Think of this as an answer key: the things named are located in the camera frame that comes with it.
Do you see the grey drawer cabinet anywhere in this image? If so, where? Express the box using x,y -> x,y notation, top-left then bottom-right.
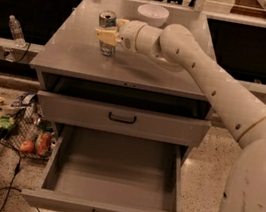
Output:
20,0 -> 239,152

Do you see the open grey middle drawer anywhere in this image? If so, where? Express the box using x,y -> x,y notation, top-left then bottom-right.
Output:
22,126 -> 182,212

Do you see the red apple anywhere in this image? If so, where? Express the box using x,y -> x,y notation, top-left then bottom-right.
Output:
19,140 -> 35,154

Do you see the green snack bag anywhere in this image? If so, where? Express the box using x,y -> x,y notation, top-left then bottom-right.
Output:
0,115 -> 16,131

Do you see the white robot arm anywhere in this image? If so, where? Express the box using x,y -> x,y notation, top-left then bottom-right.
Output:
95,19 -> 266,212

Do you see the clear plastic water bottle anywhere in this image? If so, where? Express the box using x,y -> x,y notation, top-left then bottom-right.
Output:
8,15 -> 27,48

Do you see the white ceramic bowl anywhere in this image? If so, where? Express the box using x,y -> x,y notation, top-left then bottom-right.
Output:
137,4 -> 170,27

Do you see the wire basket with food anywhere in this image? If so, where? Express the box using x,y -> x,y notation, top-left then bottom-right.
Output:
6,92 -> 58,160

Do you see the black floor cable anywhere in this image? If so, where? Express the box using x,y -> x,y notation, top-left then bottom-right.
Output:
0,117 -> 61,212

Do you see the red bull can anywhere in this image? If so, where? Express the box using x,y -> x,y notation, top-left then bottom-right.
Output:
95,10 -> 117,57

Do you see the red snack package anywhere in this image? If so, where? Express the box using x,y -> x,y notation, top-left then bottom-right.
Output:
35,133 -> 52,156

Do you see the closed grey upper drawer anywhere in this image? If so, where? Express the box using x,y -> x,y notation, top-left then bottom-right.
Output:
37,91 -> 211,147

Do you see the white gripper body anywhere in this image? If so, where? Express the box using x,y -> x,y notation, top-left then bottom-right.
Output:
119,20 -> 146,53

